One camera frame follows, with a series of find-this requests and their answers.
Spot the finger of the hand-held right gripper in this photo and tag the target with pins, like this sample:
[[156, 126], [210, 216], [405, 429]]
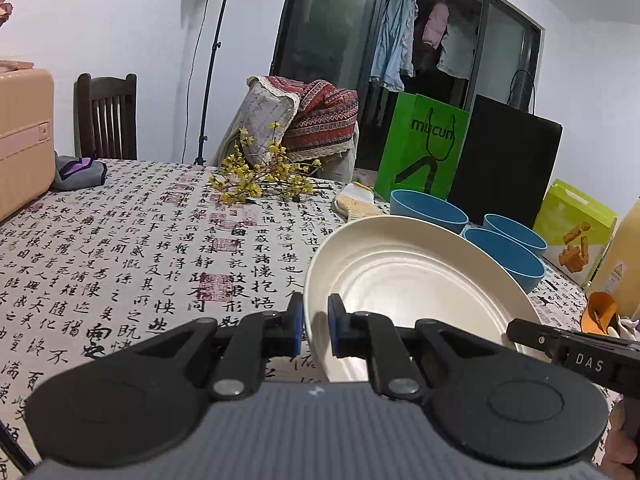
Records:
[[535, 337]]

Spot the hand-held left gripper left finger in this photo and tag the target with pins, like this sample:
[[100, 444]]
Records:
[[296, 330]]

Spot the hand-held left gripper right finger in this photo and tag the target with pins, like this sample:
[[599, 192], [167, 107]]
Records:
[[334, 332]]

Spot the blue bowl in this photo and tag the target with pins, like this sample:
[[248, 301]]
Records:
[[425, 215], [500, 260], [520, 235]]

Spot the cream plate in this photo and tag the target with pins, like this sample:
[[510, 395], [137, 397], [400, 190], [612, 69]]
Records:
[[410, 270]]

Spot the person's right hand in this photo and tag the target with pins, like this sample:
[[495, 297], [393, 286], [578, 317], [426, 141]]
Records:
[[617, 450]]

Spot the white fluffy object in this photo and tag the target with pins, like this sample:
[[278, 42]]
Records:
[[630, 325]]

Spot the orange plastic object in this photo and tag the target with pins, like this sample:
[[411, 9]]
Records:
[[597, 305]]

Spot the yellow plastic bottle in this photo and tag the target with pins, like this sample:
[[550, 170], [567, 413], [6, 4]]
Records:
[[625, 250]]

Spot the yellow green snack box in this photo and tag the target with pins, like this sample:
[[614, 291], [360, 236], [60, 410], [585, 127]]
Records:
[[575, 215]]

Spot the white yellow dotted glove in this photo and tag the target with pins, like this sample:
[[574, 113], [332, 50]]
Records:
[[352, 202]]

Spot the yellow flower branch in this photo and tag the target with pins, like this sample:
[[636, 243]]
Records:
[[240, 180]]

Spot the black paper bag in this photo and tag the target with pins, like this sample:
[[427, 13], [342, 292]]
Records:
[[505, 160]]

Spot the green paper bag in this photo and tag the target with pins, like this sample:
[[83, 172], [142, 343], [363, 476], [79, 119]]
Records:
[[400, 160]]

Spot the grey purple pouch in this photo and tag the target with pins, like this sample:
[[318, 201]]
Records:
[[82, 177]]

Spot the hanging white garment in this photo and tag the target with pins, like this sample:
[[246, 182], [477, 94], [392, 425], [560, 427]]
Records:
[[457, 55]]

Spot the hanging blue shirt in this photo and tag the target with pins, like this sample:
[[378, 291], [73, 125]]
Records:
[[395, 45]]

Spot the dark framed sliding glass door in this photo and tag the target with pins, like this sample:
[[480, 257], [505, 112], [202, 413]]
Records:
[[325, 25]]

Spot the dark wooden chair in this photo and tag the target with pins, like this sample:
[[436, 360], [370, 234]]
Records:
[[105, 85]]

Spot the hanging pink garment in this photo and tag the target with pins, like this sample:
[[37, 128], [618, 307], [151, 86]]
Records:
[[435, 25]]

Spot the pink suitcase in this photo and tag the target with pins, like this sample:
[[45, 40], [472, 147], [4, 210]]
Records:
[[25, 135]]

